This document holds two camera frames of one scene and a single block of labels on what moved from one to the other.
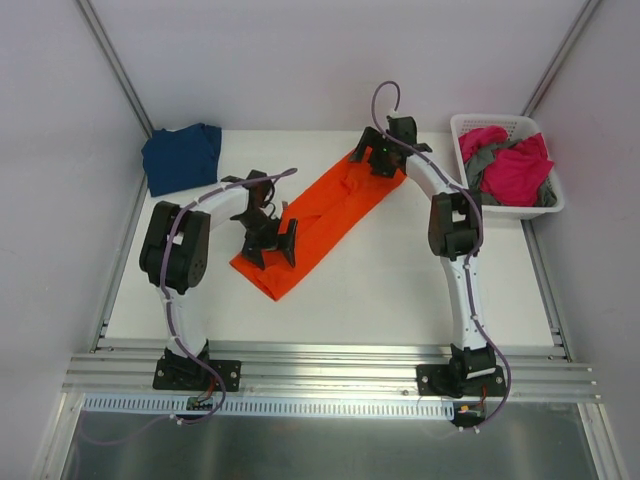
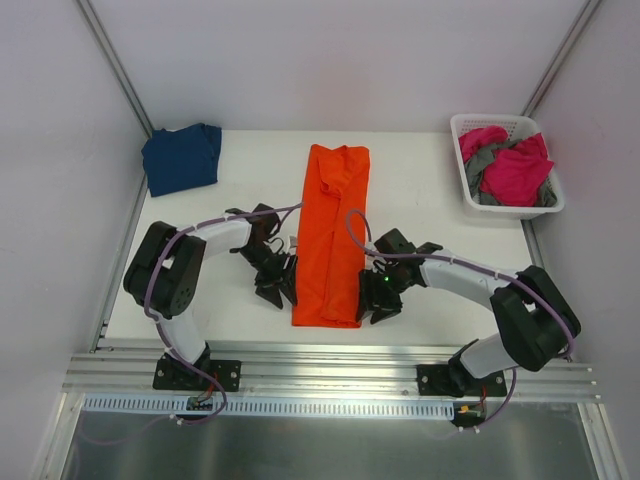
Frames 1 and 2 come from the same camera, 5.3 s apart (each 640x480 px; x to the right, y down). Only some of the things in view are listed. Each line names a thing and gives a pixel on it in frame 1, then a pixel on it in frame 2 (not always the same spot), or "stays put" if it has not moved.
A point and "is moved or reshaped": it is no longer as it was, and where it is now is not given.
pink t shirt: (513, 173) stays put
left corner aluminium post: (89, 12) stays put
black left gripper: (270, 242) → (275, 273)
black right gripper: (376, 156) → (377, 292)
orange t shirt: (335, 214) is moved or reshaped
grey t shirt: (476, 164) stays put
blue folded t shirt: (173, 160) stays put
